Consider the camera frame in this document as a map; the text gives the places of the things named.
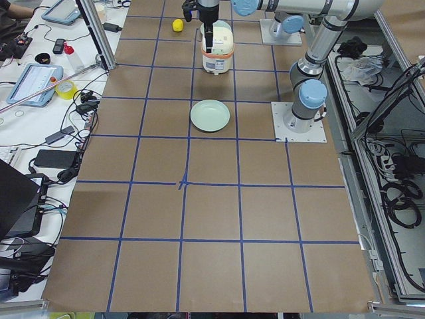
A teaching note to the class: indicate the black laptop power brick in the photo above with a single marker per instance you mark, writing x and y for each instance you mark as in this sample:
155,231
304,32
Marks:
55,159

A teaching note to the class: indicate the white rice cooker orange handle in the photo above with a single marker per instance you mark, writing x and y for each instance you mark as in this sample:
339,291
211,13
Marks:
219,61

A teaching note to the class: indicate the green plate near arm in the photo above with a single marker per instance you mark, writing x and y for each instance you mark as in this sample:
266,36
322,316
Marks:
210,115

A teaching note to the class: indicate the aluminium frame post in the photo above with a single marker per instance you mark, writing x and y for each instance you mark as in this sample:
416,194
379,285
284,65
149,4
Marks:
90,16

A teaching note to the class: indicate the blue teach pendant tablet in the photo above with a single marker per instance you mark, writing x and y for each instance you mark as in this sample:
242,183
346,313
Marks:
34,78

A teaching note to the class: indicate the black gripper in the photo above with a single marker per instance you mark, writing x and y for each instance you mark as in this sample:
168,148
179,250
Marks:
208,14

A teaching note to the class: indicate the yellow lemon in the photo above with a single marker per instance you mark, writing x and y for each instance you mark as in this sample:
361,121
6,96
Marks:
177,25

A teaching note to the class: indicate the metal rod with hook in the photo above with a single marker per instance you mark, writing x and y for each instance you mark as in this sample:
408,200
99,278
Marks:
64,78

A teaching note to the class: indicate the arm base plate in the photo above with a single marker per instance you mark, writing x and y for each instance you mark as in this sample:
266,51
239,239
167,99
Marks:
288,128
272,33

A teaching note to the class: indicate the white crumpled cloth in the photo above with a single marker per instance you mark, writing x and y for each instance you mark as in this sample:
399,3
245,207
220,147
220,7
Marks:
363,70

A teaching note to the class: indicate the black power adapter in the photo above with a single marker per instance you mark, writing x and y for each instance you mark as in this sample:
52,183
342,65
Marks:
111,27

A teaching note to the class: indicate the black mobile phone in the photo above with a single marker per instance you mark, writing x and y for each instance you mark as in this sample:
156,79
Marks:
58,46

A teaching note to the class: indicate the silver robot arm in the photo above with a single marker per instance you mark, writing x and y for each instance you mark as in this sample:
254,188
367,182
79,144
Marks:
284,23
309,92

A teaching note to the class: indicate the red capped clear bottle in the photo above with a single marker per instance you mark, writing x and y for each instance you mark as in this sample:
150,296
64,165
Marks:
73,57

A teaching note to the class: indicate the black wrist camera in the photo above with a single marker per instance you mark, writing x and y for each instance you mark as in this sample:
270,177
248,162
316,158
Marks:
188,7

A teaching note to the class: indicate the yellow tape roll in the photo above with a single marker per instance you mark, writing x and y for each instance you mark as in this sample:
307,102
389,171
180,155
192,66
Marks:
66,90

